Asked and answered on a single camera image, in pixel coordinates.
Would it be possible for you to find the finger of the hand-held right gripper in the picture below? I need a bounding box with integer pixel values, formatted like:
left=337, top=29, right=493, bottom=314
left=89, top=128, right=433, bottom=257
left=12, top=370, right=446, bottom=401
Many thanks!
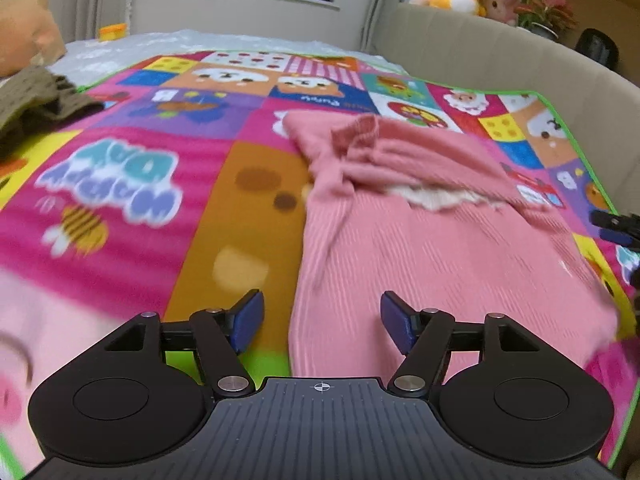
left=590, top=208, right=640, bottom=249

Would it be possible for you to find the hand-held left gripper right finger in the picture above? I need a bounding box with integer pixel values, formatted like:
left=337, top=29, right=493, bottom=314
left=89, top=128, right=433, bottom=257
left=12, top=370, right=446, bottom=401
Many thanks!
left=380, top=290, right=543, bottom=399

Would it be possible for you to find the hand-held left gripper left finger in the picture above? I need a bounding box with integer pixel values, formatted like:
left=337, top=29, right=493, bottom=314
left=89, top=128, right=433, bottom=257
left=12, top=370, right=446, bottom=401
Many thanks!
left=102, top=289, right=266, bottom=399

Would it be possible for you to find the pink ribbed sweater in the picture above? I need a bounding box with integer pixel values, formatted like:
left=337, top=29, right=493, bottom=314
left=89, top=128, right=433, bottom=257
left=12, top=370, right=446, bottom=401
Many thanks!
left=282, top=110, right=623, bottom=378

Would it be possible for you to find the black round object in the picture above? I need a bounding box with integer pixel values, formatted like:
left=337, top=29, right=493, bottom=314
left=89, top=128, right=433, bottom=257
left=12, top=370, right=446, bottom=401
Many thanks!
left=575, top=27, right=621, bottom=68

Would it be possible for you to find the colourful cartoon play mat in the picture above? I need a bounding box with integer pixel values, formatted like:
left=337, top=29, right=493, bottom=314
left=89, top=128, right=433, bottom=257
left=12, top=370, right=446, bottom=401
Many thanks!
left=0, top=50, right=640, bottom=466

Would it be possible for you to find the beige padded headboard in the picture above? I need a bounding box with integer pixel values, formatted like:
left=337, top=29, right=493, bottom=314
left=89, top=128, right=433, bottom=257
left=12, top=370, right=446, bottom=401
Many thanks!
left=372, top=2, right=640, bottom=221

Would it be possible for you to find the potted plant with pink leaves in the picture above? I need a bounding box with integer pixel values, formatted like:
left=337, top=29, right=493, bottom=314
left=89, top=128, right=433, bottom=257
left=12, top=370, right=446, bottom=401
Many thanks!
left=515, top=0, right=578, bottom=43

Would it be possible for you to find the pink plush toy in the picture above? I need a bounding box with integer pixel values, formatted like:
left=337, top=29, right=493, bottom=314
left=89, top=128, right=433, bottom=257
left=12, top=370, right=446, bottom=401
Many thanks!
left=482, top=0, right=521, bottom=26

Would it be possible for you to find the olive brown garment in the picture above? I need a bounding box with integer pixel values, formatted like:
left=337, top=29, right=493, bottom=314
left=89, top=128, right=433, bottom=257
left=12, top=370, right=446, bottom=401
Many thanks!
left=0, top=65, right=106, bottom=161

